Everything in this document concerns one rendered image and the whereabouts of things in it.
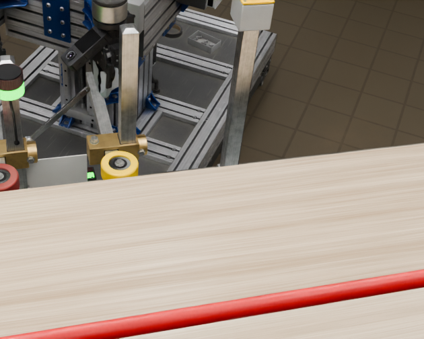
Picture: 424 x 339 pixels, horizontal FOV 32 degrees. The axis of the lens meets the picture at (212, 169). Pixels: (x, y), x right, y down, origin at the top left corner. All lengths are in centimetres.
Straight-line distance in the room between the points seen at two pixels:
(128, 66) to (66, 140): 116
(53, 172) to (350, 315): 79
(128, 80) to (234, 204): 35
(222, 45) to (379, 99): 76
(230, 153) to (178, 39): 150
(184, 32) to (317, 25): 86
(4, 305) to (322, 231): 63
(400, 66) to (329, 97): 48
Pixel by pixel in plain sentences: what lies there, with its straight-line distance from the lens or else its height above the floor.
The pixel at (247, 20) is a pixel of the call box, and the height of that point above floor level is 118.
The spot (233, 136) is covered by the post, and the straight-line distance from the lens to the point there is 180.
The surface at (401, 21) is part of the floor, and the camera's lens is 412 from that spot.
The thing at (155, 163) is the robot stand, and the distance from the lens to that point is 265.
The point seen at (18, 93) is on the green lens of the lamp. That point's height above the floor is 107.
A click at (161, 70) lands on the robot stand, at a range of 308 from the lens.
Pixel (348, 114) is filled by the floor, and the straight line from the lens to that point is 336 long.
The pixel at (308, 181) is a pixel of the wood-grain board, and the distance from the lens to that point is 163.
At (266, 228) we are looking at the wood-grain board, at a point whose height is 90.
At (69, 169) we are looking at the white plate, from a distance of 181.
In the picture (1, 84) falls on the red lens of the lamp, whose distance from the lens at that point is 152.
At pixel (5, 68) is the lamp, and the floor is 110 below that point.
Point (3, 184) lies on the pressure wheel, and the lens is 158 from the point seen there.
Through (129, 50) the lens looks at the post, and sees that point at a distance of 158.
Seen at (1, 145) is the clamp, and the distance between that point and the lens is 172.
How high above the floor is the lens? 200
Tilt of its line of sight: 43 degrees down
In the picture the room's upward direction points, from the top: 7 degrees clockwise
